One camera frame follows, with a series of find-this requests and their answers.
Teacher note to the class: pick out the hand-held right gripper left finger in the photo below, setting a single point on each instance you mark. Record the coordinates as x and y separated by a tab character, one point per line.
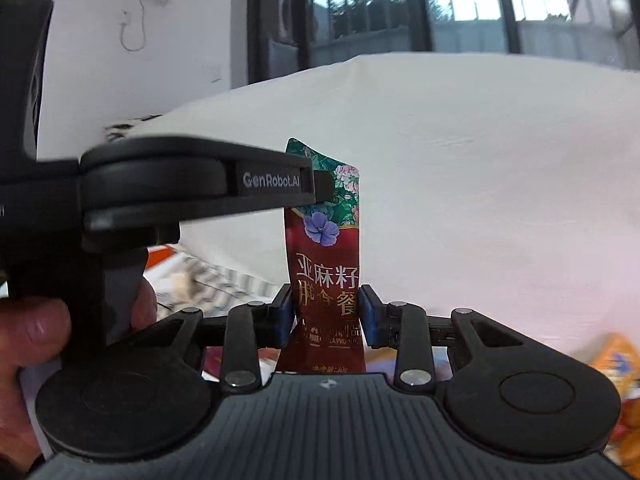
284	312

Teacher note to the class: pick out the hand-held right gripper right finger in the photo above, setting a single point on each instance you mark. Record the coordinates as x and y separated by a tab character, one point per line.
368	315

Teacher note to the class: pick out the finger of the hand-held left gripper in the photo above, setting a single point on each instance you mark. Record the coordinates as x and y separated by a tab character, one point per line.
322	187

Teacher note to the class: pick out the red floral sachet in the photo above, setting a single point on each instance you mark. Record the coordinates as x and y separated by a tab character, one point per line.
325	260

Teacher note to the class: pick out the white cloth-covered desktop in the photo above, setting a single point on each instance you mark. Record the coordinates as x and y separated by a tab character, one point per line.
450	185

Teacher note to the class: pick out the person's left hand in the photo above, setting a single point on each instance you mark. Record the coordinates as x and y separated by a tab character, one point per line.
30	330

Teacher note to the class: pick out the zebra print cloth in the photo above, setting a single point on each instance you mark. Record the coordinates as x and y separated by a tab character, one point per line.
130	127

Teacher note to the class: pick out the grey striped cloth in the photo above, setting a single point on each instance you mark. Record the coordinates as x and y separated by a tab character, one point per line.
215	280

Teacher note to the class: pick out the barred window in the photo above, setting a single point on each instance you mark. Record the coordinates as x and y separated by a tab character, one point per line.
380	5

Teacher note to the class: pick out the orange snack packet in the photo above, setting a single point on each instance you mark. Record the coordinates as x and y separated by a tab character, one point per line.
617	360

